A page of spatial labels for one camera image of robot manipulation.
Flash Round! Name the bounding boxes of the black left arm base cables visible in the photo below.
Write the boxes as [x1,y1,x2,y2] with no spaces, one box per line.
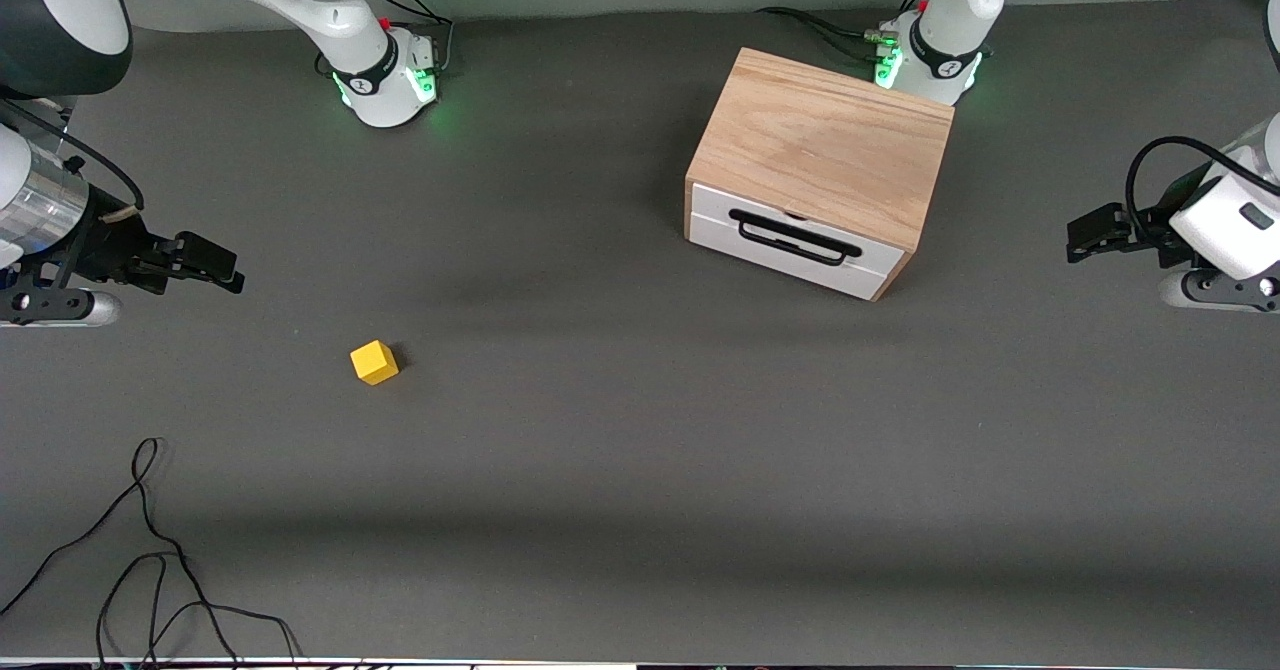
[755,0,936,63]

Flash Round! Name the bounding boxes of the wooden drawer cabinet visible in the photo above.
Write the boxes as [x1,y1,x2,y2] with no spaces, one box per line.
[683,47,956,303]

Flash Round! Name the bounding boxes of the thin black loose cable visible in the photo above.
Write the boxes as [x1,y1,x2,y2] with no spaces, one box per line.
[0,437,304,669]

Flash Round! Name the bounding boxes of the yellow cube block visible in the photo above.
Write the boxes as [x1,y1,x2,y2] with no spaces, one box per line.
[350,340,400,386]

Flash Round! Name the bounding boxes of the white-fronted wooden drawer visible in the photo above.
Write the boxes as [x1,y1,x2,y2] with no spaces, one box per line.
[688,182,906,301]

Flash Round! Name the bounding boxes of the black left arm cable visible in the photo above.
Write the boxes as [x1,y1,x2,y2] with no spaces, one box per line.
[1125,136,1280,226]

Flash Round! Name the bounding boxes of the black drawer handle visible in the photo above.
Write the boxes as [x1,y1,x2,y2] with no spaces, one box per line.
[728,208,863,267]

